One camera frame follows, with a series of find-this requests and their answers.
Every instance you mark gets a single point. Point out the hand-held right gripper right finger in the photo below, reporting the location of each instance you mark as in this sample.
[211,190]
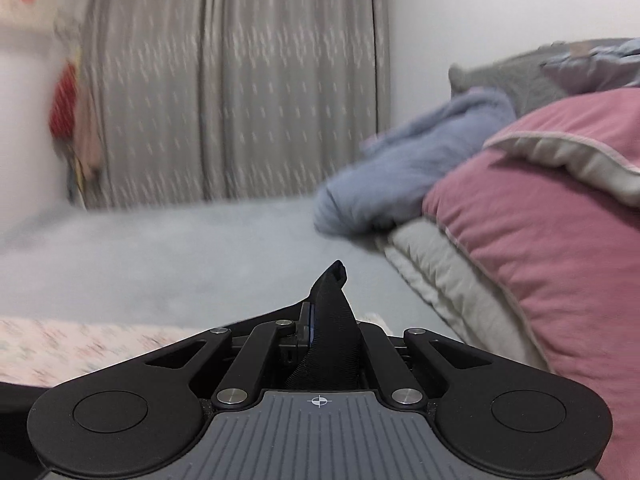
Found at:
[374,347]

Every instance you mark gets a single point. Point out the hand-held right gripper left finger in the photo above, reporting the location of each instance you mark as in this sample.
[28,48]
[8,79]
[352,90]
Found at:
[304,327]

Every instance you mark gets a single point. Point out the beige pillow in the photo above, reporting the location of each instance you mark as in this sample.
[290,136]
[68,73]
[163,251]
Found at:
[450,280]

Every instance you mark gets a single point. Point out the blue fleece blanket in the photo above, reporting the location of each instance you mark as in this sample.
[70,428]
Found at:
[415,165]

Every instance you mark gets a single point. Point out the pink pillow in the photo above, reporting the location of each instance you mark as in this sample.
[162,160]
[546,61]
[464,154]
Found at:
[540,240]

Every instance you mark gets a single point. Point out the floral bed sheet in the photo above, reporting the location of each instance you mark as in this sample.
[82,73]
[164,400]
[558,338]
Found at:
[75,347]

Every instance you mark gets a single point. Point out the grey patterned curtain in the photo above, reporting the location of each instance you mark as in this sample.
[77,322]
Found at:
[235,80]

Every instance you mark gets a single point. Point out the pink hanging cloth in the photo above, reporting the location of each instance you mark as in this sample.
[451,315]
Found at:
[89,135]

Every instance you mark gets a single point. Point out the grey pillow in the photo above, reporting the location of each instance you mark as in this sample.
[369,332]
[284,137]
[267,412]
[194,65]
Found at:
[505,77]

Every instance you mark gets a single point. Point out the red hanging bag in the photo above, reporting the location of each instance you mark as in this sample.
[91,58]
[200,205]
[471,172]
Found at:
[63,102]

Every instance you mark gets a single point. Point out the light blue-grey pillow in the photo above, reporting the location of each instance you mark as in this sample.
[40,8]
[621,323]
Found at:
[600,67]

